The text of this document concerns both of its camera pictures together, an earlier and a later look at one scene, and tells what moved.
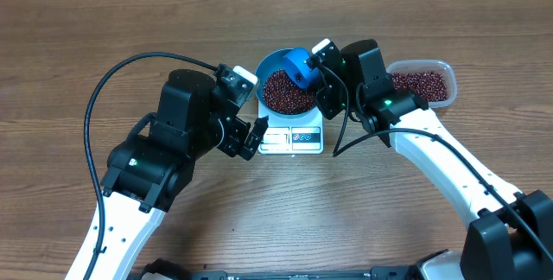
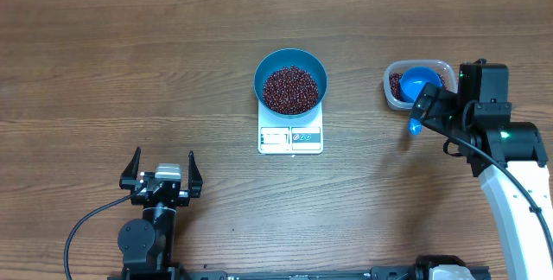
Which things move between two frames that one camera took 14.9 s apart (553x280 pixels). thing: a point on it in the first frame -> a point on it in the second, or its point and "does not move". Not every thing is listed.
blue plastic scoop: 294,62 -> 413,80
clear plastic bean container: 434,81 does not move
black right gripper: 329,108 -> 441,100
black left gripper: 232,144 -> 193,183
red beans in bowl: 282,96 does not move
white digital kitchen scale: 291,136 does not move
